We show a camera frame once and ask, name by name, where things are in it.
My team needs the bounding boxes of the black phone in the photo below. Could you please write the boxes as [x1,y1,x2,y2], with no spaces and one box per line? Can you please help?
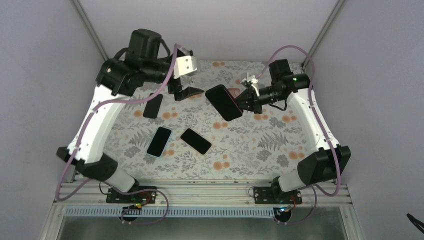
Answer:
[205,84,243,122]

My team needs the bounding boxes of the bare black smartphone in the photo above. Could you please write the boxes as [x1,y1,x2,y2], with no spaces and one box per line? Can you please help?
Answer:
[143,94,163,119]

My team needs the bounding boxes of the pink silicone phone case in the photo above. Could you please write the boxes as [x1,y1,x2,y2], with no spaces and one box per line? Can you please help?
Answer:
[227,87,242,98]

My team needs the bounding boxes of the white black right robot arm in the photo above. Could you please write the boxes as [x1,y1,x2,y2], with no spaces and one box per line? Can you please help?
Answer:
[235,59,351,204]

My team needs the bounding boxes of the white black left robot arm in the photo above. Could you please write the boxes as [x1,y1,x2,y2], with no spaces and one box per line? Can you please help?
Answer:
[56,29,202,203]

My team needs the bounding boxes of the phone in cream case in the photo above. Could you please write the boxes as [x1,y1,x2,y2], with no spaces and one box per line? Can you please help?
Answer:
[180,128,212,155]

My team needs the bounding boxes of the phone in blue case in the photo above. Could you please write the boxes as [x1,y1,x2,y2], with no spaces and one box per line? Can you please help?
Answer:
[146,126,172,158]

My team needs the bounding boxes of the floral patterned table mat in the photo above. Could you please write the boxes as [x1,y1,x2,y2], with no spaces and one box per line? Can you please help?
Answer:
[81,58,332,181]

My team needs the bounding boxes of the black object at edge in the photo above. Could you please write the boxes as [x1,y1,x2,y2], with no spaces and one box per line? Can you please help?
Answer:
[406,213,424,234]

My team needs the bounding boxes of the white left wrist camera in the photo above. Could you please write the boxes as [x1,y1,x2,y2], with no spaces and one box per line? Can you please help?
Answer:
[173,47,201,79]

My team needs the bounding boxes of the right aluminium corner post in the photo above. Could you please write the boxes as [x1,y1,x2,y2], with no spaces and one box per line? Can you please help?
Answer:
[308,0,346,57]

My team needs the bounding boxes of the aluminium corner post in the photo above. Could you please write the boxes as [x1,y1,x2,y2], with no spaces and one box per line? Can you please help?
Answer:
[308,0,346,57]
[70,0,109,61]

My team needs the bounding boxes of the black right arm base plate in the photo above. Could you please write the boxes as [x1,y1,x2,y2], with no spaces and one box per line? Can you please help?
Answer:
[252,177,303,205]

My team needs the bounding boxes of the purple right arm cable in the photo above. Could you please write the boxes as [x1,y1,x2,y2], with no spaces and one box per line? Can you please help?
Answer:
[255,45,342,226]

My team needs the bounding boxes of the left aluminium corner post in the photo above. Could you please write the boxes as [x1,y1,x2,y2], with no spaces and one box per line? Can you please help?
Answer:
[70,0,109,61]

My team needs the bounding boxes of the aluminium rail frame base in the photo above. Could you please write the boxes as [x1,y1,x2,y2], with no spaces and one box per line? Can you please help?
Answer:
[58,179,353,207]

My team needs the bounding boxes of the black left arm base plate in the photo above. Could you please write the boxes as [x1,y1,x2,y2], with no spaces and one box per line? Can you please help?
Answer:
[105,186,157,205]

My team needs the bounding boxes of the perforated grey cable duct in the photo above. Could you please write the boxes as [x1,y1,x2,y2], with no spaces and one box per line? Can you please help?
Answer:
[64,205,275,218]

